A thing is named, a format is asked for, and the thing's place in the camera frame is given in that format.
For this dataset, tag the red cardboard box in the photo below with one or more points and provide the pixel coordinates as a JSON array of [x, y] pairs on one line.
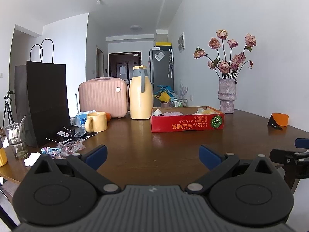
[[189, 121]]

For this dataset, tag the lilac fluffy headband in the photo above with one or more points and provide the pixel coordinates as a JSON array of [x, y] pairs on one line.
[[172, 114]]

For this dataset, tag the dried pink roses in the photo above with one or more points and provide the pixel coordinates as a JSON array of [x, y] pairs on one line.
[[226, 64]]

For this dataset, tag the black paper bag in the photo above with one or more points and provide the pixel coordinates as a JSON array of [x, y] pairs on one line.
[[41, 97]]

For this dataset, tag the dark brown door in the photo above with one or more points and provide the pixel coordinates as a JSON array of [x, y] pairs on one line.
[[121, 64]]

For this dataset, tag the yellow white plush toy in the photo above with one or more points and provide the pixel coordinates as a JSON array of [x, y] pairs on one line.
[[207, 111]]

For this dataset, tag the orange fruit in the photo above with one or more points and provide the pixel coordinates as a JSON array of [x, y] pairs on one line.
[[108, 117]]

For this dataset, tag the white round sponge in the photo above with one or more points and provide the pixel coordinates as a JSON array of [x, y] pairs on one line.
[[157, 112]]

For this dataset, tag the pink small suitcase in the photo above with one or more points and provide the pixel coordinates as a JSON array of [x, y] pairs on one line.
[[107, 94]]

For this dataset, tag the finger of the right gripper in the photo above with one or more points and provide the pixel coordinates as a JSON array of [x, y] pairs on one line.
[[302, 143], [285, 157]]

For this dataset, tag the white crumpled tissue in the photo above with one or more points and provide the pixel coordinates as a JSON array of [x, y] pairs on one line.
[[30, 161]]

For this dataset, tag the purple textured vase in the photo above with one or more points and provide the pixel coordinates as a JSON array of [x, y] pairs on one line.
[[227, 95]]

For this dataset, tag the black packaging papers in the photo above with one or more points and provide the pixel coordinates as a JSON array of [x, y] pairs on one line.
[[71, 134]]

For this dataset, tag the yellow watering can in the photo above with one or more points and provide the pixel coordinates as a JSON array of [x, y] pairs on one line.
[[164, 97]]

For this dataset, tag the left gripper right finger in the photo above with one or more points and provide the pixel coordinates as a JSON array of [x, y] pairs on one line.
[[209, 157]]

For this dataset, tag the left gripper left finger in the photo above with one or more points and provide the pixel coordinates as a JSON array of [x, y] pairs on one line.
[[96, 157]]

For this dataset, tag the camera tripod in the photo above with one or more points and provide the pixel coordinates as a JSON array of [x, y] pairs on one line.
[[7, 109]]

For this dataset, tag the glass cup with straw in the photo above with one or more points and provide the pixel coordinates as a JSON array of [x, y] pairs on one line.
[[16, 136]]

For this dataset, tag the blue tissue box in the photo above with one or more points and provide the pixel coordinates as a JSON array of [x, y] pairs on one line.
[[81, 118]]

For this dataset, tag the yellow thermos jug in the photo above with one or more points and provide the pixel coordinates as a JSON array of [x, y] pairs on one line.
[[140, 94]]

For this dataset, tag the yellow ceramic mug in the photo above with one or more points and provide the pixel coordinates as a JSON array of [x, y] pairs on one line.
[[96, 122]]

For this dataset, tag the grey refrigerator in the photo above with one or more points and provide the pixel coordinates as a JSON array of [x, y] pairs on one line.
[[161, 73]]

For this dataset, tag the orange black tape holder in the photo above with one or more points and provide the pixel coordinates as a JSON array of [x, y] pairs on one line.
[[278, 121]]

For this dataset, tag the wire storage rack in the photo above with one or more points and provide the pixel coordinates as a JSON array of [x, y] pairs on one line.
[[174, 102]]

